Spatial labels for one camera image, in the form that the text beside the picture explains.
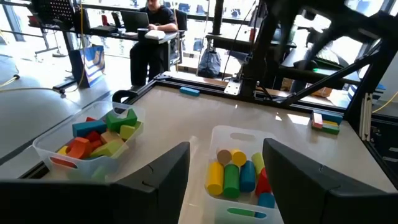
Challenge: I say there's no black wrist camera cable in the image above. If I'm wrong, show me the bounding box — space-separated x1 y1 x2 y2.
111 89 139 104

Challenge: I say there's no black stand base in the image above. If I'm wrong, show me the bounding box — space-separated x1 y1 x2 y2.
52 77 78 94

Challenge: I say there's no black perforated panel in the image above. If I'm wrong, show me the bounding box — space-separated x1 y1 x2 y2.
30 0 76 26

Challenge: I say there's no seated person in black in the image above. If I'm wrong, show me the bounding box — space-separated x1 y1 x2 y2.
139 4 178 34

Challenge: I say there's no black computer mouse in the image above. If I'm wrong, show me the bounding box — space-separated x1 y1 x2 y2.
293 58 319 71

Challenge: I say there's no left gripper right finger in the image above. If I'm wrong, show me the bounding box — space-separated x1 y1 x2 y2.
262 138 398 224

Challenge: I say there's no yellow cylinder block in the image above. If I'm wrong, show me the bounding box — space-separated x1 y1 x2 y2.
230 149 248 167
206 161 224 196

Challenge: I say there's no yellow hanging cord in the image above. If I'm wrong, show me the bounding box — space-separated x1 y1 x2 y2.
78 0 86 91

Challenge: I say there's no black rig post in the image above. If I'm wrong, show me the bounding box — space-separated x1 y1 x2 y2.
343 37 398 139

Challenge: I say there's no silver frame end strip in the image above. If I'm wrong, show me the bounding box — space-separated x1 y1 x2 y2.
359 92 373 141

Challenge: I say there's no metal base plate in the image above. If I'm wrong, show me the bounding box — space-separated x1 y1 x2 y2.
223 78 243 96

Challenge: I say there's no black aluminium table frame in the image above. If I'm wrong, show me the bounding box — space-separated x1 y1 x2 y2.
18 72 398 189

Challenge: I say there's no green arch block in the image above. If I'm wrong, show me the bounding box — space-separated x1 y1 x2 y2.
105 108 139 133

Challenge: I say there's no black laptop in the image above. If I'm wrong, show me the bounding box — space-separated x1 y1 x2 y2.
120 9 150 32

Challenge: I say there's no black side desk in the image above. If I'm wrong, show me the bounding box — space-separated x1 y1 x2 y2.
205 32 361 86

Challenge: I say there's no yellow-green rectangular block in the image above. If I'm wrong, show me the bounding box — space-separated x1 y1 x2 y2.
119 121 144 141

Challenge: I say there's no black diagonal brace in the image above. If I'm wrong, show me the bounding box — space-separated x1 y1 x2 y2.
277 51 384 106

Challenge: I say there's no yellow-green cylinder block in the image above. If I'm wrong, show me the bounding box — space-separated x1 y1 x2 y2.
251 151 266 175

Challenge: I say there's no green rectangular block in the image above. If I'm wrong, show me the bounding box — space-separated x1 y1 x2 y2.
312 124 340 136

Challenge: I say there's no black office chair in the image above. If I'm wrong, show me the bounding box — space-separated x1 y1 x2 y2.
173 8 189 65

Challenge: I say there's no green cylinder block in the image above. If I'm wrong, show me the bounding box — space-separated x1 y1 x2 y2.
226 207 257 218
223 164 241 199

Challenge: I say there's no blue and white box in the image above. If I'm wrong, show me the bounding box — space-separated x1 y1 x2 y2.
68 45 106 89

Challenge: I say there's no blue cylinder block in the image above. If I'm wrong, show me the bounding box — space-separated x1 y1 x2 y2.
257 192 276 209
239 160 256 193

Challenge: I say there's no clear plastic bin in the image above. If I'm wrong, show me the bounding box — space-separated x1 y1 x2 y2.
201 125 285 224
32 101 146 182

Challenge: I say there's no white pouch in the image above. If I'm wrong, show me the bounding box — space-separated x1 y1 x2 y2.
144 29 167 41

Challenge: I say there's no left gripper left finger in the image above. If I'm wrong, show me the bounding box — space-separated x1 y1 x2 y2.
0 141 191 224

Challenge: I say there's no blue arch block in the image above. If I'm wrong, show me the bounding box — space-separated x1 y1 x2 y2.
72 119 108 138

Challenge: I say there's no wooden stick with black knob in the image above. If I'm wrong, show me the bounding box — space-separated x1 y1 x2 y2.
0 86 67 96

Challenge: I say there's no black support pole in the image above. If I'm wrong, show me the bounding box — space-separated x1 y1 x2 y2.
211 0 225 27

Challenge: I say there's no grey backpack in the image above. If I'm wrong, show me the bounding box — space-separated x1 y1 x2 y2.
197 48 223 79

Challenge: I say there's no black office desk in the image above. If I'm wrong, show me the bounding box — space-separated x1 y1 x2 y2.
28 21 180 43

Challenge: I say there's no natural wood cylinder block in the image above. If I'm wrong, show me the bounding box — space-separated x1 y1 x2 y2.
216 149 233 166

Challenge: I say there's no black cup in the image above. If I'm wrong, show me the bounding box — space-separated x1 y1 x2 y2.
137 27 150 43

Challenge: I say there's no blue plank block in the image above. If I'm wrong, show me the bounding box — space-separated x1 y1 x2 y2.
179 86 201 97
320 111 344 125

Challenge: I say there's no person's forearm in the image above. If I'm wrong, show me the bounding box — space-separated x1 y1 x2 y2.
149 23 178 34

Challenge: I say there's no person's leg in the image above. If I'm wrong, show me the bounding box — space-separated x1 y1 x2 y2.
129 42 150 88
148 40 171 82

